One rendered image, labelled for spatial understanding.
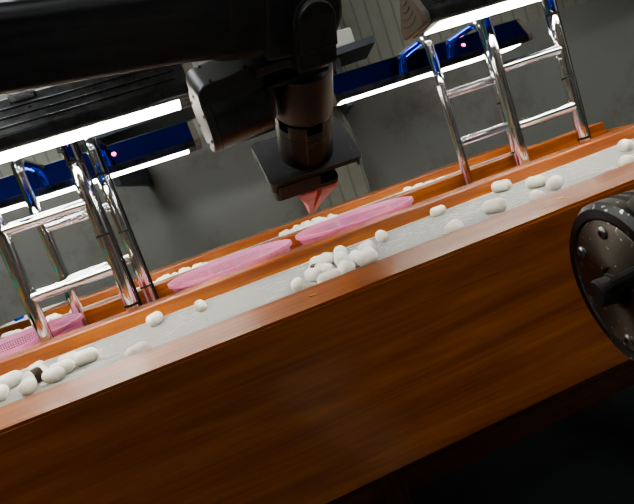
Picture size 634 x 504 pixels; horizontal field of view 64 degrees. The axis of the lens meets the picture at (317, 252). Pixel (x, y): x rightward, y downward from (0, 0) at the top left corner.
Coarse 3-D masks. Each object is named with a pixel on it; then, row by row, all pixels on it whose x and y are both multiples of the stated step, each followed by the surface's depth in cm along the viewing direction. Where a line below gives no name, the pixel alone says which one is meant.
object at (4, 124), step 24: (144, 72) 72; (168, 72) 72; (48, 96) 69; (72, 96) 69; (96, 96) 70; (120, 96) 70; (144, 96) 70; (168, 96) 71; (0, 120) 67; (24, 120) 68; (48, 120) 68; (72, 120) 68; (96, 120) 69; (0, 144) 66; (24, 144) 68
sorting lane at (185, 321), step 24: (576, 168) 91; (600, 168) 83; (504, 192) 92; (528, 192) 84; (552, 192) 77; (456, 216) 84; (480, 216) 77; (408, 240) 78; (240, 288) 87; (264, 288) 79; (288, 288) 73; (192, 312) 80; (216, 312) 74; (240, 312) 68; (120, 336) 81; (144, 336) 74; (168, 336) 69; (48, 360) 81; (96, 360) 69; (48, 384) 65
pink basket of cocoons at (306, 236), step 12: (384, 204) 120; (396, 204) 117; (408, 204) 103; (336, 216) 123; (348, 216) 123; (360, 216) 123; (372, 216) 98; (312, 228) 120; (336, 228) 99; (348, 228) 98; (300, 240) 108; (312, 240) 104
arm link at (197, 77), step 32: (320, 0) 37; (320, 32) 39; (224, 64) 42; (256, 64) 41; (288, 64) 42; (320, 64) 42; (192, 96) 43; (224, 96) 42; (256, 96) 43; (224, 128) 43; (256, 128) 44
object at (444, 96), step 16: (464, 32) 133; (480, 32) 127; (416, 48) 130; (432, 48) 124; (432, 64) 124; (480, 80) 128; (448, 96) 126; (496, 96) 129; (448, 112) 126; (448, 128) 127; (496, 128) 129; (464, 144) 128; (512, 144) 130; (464, 160) 127; (464, 176) 128
